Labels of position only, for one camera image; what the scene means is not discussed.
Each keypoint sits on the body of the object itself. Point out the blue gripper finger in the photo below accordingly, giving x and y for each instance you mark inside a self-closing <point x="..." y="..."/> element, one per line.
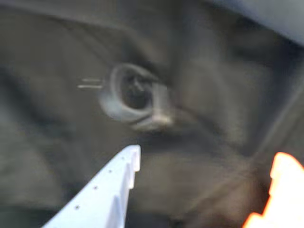
<point x="99" y="199"/>

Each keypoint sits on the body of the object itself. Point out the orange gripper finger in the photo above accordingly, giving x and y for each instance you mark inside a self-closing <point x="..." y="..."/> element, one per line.
<point x="285" y="190"/>

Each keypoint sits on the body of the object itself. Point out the black fabric bag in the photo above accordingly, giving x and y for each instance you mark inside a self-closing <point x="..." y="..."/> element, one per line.
<point x="213" y="107"/>

